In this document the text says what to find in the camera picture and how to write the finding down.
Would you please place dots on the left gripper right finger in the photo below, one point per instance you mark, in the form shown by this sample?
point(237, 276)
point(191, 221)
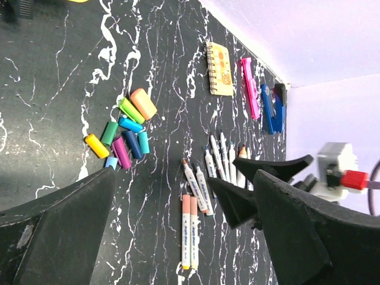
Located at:
point(313, 241)

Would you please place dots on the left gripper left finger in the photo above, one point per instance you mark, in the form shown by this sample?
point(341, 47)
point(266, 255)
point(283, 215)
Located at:
point(55, 239)

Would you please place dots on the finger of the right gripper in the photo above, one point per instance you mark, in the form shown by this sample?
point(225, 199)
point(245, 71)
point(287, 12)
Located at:
point(238, 204)
point(283, 170)

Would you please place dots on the peach cap white marker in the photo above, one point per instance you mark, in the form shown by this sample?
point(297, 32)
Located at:
point(194, 233)

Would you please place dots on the orange highlighter cap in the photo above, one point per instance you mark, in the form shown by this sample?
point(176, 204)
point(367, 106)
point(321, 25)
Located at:
point(143, 103)

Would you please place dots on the yellow cap white marker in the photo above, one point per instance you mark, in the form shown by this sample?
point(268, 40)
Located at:
point(194, 186)

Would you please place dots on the pink cap white marker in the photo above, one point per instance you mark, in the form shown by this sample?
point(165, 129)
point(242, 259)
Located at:
point(186, 248)

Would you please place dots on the blue stapler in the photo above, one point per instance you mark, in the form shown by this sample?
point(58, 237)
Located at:
point(275, 100)

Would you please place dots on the pink utility knife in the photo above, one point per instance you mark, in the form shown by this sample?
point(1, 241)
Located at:
point(251, 87)

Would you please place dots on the orange spiral notebook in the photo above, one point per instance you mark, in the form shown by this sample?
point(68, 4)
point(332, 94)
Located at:
point(219, 69)

